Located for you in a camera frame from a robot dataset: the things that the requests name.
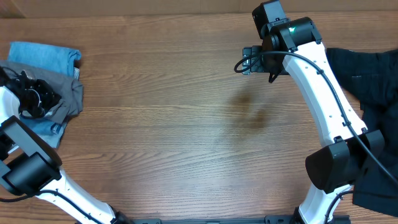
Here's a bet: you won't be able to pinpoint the brown cardboard back wall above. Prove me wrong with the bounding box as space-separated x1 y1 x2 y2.
1 0 397 18

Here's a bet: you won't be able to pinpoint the black shorts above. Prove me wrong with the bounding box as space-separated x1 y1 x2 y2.
326 48 397 217

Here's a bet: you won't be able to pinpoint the grey shorts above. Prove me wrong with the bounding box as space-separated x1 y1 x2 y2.
1 60 83 124

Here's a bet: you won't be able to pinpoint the folded blue jeans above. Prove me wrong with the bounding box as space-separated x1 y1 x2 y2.
7 42 81 133

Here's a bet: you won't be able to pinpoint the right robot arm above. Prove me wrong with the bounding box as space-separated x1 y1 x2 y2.
234 1 384 223

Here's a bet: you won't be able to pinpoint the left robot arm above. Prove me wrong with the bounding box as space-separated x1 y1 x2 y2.
1 67 132 224

